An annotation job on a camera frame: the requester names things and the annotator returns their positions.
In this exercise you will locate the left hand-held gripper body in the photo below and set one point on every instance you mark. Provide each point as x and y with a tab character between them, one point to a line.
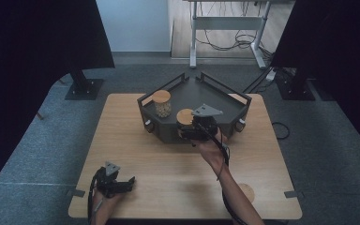
106	182

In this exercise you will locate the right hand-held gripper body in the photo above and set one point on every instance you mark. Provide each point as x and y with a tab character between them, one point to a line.
206	120

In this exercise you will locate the glass jar with green contents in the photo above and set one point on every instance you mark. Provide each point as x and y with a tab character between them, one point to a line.
185	116

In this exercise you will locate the black corner shelf rack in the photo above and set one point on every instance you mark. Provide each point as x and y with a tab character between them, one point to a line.
222	103

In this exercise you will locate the glass jar with pale beans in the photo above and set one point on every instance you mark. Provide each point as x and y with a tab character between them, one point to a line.
162	104

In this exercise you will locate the glass jar with dark contents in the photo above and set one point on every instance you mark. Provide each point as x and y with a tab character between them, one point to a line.
248	192

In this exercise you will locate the person's left hand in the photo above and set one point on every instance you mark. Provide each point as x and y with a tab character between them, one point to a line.
106	203

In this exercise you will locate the person's right hand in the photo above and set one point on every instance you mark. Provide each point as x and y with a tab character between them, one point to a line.
212	153

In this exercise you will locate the white power strip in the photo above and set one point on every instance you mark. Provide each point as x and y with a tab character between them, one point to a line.
271	75

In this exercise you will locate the brown wooden stick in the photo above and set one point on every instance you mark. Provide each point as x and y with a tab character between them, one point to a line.
40	116

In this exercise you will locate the black stand base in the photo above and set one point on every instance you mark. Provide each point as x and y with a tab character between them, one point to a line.
296	89
86	89

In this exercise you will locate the white desk frame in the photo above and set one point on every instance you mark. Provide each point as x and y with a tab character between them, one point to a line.
228	23

